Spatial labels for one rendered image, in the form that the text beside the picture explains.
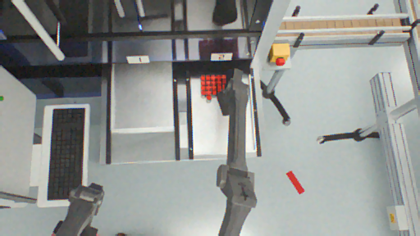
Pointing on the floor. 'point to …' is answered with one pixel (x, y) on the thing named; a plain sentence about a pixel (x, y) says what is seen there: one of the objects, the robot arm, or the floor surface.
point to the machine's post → (277, 10)
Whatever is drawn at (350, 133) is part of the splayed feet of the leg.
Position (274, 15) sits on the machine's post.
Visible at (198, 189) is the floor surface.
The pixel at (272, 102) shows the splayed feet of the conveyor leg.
